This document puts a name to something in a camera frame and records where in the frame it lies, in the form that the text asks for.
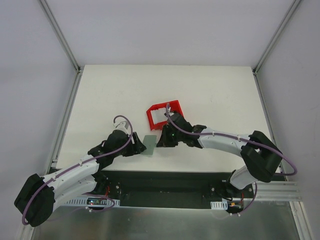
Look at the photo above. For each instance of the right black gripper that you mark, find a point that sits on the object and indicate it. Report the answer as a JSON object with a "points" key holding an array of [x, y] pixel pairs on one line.
{"points": [[166, 136]]}

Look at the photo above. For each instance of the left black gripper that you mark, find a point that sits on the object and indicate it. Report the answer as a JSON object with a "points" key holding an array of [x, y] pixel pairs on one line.
{"points": [[135, 144]]}

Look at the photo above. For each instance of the green leather card holder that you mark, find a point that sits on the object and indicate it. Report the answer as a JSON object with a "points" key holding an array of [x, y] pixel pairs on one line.
{"points": [[149, 142]]}

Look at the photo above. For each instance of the red plastic card bin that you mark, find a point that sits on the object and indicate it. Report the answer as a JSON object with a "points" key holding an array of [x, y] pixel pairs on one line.
{"points": [[156, 114]]}

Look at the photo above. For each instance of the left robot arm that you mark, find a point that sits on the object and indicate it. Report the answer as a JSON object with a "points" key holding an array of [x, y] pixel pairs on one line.
{"points": [[40, 196]]}

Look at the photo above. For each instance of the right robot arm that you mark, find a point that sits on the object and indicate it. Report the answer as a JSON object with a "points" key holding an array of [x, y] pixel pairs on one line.
{"points": [[257, 151]]}

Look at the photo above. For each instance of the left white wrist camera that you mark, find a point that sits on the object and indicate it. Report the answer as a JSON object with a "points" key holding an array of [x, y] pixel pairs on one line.
{"points": [[123, 124]]}

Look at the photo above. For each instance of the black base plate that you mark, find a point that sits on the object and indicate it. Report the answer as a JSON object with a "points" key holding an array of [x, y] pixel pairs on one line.
{"points": [[160, 189]]}

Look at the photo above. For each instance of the left white cable duct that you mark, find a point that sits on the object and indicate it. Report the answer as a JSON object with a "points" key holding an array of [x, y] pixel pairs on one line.
{"points": [[88, 201]]}

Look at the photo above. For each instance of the white cable duct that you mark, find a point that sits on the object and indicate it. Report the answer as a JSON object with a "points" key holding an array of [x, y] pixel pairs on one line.
{"points": [[88, 201], [219, 205]]}

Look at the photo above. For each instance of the right white cable duct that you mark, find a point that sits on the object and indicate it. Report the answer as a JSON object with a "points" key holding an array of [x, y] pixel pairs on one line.
{"points": [[219, 205]]}

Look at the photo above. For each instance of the right aluminium frame rail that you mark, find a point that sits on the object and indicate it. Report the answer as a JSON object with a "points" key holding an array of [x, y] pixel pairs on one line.
{"points": [[288, 80]]}

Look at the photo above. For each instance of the aluminium frame rail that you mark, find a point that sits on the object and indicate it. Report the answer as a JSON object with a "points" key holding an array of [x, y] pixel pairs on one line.
{"points": [[69, 91], [288, 80]]}

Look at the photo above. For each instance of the left aluminium frame rail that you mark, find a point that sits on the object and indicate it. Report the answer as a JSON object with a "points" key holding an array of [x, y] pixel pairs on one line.
{"points": [[69, 91]]}

